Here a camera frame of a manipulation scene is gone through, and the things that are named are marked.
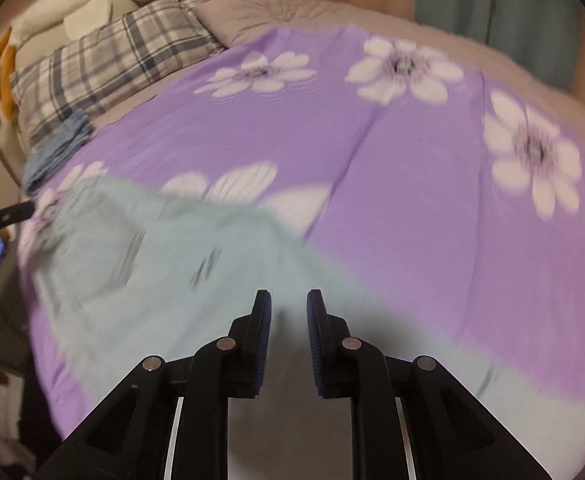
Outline plaid pillow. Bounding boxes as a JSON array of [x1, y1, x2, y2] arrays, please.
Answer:
[[11, 0, 224, 148]]

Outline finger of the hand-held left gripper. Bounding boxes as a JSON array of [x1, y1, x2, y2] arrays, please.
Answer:
[[0, 200, 36, 237]]

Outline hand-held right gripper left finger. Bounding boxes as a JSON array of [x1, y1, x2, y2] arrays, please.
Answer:
[[37, 289, 272, 480]]

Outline teal curtain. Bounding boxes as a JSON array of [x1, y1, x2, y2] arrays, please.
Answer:
[[415, 0, 585, 95]]

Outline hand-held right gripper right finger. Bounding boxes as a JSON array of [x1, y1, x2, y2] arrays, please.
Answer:
[[307, 289, 549, 480]]

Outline blue folded cloth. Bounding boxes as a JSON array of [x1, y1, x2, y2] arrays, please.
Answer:
[[22, 110, 96, 196]]

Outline purple floral bedsheet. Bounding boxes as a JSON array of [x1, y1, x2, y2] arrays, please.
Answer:
[[17, 25, 585, 456]]

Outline light blue denim pants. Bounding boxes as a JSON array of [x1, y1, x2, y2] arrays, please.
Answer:
[[20, 175, 585, 480]]

